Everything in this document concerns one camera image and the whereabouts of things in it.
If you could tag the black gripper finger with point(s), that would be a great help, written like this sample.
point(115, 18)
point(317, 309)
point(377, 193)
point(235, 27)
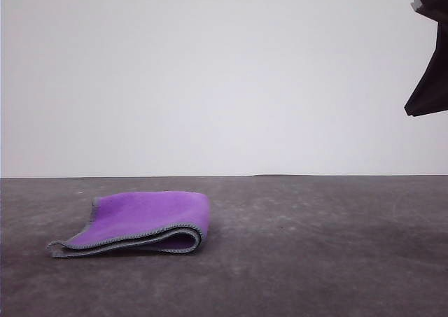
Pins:
point(432, 89)

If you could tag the purple towel with grey hem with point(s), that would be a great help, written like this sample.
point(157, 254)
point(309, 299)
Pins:
point(147, 212)

